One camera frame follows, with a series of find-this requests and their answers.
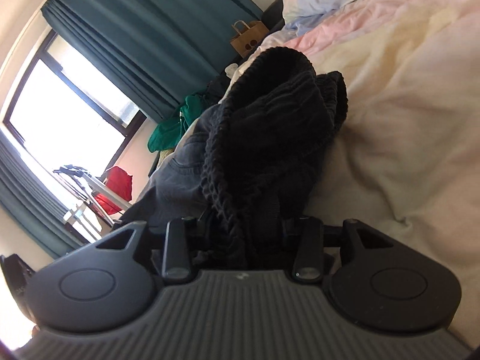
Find black pants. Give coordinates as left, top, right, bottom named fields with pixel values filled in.
left=120, top=47, right=348, bottom=269

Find red garment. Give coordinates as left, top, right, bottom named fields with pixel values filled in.
left=94, top=166, right=133, bottom=215

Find silver garment steamer stand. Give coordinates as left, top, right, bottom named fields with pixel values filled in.
left=53, top=164, right=132, bottom=242

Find green garment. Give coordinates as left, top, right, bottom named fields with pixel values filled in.
left=147, top=90, right=221, bottom=153

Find teal curtain left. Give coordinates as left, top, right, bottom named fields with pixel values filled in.
left=1, top=134, right=89, bottom=258

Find teal curtain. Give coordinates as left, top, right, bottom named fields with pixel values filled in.
left=41, top=0, right=262, bottom=121
left=1, top=134, right=89, bottom=258

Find teal curtain right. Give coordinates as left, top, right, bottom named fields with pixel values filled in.
left=41, top=0, right=262, bottom=121

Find brown paper bag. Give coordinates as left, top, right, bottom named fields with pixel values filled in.
left=230, top=20, right=269, bottom=58

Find black armchair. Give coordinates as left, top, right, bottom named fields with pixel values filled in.
left=261, top=0, right=285, bottom=33

